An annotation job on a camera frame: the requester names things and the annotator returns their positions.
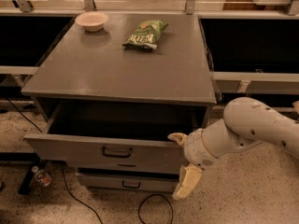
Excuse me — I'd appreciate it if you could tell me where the grey top drawer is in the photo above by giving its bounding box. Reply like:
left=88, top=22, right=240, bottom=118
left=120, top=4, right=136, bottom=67
left=25, top=104, right=197, bottom=175

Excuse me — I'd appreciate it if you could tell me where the black metal leg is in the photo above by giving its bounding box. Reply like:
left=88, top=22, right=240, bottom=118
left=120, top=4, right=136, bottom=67
left=18, top=165, right=34, bottom=195

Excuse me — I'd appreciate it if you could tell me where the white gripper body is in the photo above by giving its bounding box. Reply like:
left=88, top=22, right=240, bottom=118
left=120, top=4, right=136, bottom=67
left=184, top=129, right=218, bottom=170

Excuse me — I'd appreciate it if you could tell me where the grey drawer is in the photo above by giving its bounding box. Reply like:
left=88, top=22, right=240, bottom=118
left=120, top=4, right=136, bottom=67
left=25, top=104, right=197, bottom=175
left=75, top=173, right=178, bottom=193

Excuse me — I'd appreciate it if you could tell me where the green chip bag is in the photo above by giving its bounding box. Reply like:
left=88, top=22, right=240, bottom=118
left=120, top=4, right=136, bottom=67
left=122, top=20, right=168, bottom=50

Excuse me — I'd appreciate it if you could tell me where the grey drawer cabinet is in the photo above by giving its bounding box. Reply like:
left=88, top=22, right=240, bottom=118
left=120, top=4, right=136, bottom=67
left=21, top=13, right=216, bottom=181

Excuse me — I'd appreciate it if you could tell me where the beige bowl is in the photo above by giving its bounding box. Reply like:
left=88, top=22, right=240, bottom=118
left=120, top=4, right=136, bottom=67
left=75, top=11, right=108, bottom=32

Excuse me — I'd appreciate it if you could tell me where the black floor cable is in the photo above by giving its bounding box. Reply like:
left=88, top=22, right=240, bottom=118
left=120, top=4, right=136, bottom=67
left=6, top=98, right=104, bottom=224

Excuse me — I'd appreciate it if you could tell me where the grey bottom drawer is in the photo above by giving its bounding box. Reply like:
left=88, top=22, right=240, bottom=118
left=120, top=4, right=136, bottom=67
left=75, top=173, right=178, bottom=193

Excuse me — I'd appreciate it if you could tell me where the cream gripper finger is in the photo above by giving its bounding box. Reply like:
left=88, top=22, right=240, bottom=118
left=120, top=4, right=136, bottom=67
left=167, top=133, right=187, bottom=147
left=172, top=164, right=203, bottom=200

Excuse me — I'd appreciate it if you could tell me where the black loop cable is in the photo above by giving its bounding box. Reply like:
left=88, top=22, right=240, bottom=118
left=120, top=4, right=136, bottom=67
left=137, top=193, right=174, bottom=224

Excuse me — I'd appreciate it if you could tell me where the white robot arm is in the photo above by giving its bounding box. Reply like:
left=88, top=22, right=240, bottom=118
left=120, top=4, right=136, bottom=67
left=168, top=97, right=299, bottom=200

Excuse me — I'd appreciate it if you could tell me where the plastic bottle on floor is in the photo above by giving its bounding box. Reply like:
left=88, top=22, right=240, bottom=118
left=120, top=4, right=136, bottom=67
left=31, top=166, right=51, bottom=187

